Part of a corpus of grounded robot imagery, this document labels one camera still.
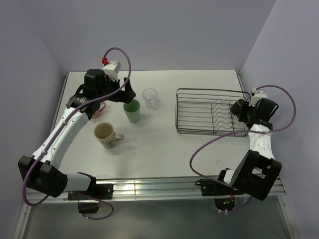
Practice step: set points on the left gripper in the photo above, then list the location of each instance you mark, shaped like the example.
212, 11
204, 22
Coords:
125, 96

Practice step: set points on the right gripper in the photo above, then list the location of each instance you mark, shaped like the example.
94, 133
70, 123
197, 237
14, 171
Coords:
245, 107

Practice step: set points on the dark brown mug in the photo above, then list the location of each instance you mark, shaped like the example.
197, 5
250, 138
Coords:
236, 107

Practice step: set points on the green plastic cup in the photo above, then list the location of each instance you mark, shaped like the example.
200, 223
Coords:
132, 111

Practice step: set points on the pink mug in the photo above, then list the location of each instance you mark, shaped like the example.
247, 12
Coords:
98, 112

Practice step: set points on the cream floral mug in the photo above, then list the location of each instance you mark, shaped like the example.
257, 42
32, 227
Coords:
106, 135

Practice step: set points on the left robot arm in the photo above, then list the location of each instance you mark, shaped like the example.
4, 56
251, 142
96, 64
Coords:
40, 171

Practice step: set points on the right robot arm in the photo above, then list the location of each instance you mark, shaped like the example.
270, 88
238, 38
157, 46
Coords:
258, 170

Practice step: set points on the tall clear glass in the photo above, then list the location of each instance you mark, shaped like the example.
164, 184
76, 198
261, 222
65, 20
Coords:
150, 98

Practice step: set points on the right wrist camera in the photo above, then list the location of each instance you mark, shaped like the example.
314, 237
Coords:
256, 96

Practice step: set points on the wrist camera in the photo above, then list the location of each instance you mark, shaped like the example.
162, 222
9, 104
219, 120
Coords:
111, 69
256, 96

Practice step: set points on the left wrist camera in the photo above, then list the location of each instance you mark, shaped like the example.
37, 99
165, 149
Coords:
111, 69

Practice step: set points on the black wire dish rack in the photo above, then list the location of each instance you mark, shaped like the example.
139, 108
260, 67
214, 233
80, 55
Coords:
207, 111

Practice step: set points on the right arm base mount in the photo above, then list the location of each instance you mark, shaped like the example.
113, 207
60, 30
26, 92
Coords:
211, 188

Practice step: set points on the aluminium rail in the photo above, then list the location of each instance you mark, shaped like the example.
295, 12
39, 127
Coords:
178, 188

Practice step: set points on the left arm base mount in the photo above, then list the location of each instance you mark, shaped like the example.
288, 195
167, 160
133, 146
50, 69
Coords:
89, 202

